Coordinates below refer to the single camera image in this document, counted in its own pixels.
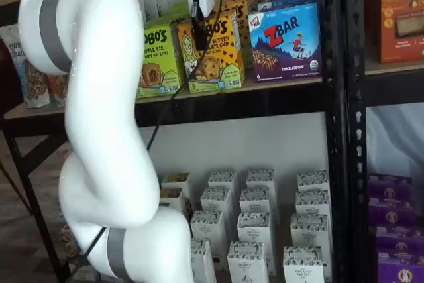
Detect green Bobo's apple pie box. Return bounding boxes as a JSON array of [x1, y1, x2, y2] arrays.
[[145, 9, 188, 28], [155, 0, 189, 13], [135, 24, 184, 99]]

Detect blue Zbar snack box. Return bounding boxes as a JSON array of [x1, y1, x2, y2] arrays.
[[247, 2, 323, 82], [256, 0, 319, 11]]

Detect white patterned pantry box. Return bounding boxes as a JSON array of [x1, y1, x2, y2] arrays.
[[296, 170, 331, 194], [227, 241, 270, 283], [246, 168, 276, 204], [290, 213, 332, 253], [207, 170, 239, 204], [239, 188, 274, 223], [237, 212, 274, 266], [191, 239, 217, 283], [200, 186, 235, 221], [295, 190, 332, 219], [283, 245, 325, 283], [190, 209, 228, 257]]

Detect yellow-label white granola box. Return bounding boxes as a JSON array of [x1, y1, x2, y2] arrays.
[[158, 187, 195, 223], [160, 172, 192, 194]]

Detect wooden shelf board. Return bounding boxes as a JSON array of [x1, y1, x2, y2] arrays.
[[3, 76, 324, 121], [364, 59, 424, 76]]

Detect orange box with woman picture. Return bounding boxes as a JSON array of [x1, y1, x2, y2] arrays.
[[369, 0, 424, 64]]

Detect purple snack box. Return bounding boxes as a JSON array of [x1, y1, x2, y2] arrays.
[[369, 173, 415, 201], [377, 251, 424, 283], [369, 196, 417, 228], [376, 225, 424, 255]]

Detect orange-label granola bag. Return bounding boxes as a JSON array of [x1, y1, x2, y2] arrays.
[[46, 72, 70, 105]]

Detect blue-label granola bag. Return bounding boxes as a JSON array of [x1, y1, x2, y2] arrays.
[[0, 24, 49, 109]]

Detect white pantry boxes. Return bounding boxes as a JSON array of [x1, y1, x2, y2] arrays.
[[158, 163, 332, 283]]

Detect white plastic sheet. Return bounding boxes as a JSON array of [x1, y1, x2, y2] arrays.
[[366, 106, 424, 178]]

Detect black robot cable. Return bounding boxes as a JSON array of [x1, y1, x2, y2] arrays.
[[84, 0, 223, 259]]

